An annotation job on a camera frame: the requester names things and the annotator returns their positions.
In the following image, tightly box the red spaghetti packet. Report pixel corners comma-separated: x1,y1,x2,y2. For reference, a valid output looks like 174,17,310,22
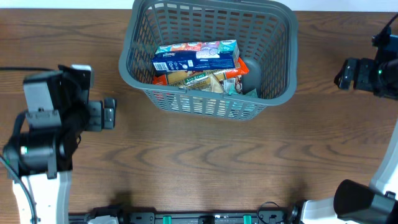
152,58,249,86

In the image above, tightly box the teal snack wrapper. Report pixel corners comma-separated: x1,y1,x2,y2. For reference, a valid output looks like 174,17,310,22
228,84,257,98

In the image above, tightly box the beige snack bag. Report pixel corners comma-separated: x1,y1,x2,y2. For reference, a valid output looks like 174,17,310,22
180,73,225,94

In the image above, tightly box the brown white snack packet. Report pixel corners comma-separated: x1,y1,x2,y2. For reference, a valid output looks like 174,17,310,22
222,75,243,95

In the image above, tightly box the blue Kleenex tissue multipack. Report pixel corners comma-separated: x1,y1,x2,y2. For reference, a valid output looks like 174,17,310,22
152,40,239,72

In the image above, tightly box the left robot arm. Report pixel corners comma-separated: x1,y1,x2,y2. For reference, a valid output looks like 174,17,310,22
1,65,104,223

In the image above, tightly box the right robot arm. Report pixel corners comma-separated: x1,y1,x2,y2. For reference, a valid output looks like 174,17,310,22
150,26,397,223

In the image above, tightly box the grey plastic lattice basket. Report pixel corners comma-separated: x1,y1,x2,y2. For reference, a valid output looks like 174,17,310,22
119,0,298,120

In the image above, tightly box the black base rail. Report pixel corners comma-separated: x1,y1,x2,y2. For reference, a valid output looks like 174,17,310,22
69,210,288,224

